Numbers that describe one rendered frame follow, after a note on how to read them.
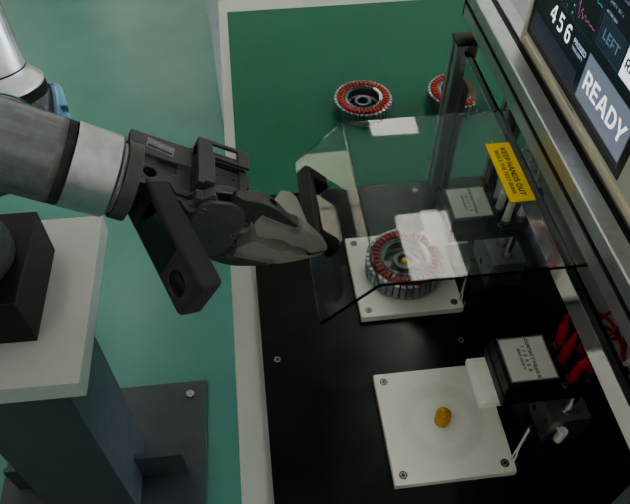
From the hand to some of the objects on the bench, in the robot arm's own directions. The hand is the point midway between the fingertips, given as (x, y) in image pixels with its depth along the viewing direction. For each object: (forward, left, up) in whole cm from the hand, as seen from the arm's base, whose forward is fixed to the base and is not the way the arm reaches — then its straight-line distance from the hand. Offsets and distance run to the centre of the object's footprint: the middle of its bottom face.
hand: (315, 251), depth 65 cm
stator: (+37, +59, -30) cm, 76 cm away
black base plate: (+17, +5, -31) cm, 35 cm away
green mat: (+40, +69, -30) cm, 85 cm away
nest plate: (+15, -7, -29) cm, 33 cm away
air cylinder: (+30, -8, -29) cm, 42 cm away
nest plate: (+16, +17, -28) cm, 37 cm away
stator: (+18, +60, -30) cm, 69 cm away
